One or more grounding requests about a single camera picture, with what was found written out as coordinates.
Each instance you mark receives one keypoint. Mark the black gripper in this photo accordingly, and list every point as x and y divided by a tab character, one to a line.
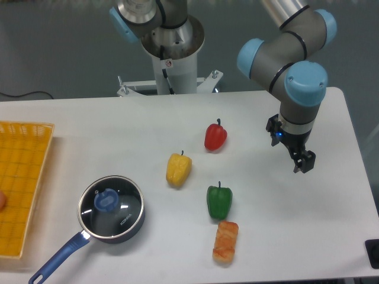
296	146

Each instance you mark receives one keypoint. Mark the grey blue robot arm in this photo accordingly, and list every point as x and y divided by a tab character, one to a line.
281	67

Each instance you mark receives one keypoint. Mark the red bell pepper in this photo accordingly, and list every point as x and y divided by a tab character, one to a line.
215	136

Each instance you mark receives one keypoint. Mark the green bell pepper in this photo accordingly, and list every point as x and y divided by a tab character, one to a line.
219	201

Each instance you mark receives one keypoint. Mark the black device at table edge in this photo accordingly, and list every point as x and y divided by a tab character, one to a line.
372	248

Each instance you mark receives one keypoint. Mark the orange toy bread piece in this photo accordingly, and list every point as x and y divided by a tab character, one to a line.
225	242

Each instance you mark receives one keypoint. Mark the yellow bell pepper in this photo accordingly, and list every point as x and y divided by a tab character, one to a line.
178	169

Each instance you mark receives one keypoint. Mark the yellow wicker basket tray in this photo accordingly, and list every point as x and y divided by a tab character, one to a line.
24	150

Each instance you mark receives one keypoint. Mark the orange object in basket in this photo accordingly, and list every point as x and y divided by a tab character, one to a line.
3	199

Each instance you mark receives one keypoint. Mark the black camera bracket on wrist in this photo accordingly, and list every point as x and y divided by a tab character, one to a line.
273	127

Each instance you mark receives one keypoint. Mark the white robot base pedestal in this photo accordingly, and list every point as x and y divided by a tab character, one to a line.
174	60

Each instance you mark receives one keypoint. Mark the blue saucepan with handle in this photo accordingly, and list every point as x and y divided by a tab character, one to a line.
79	240

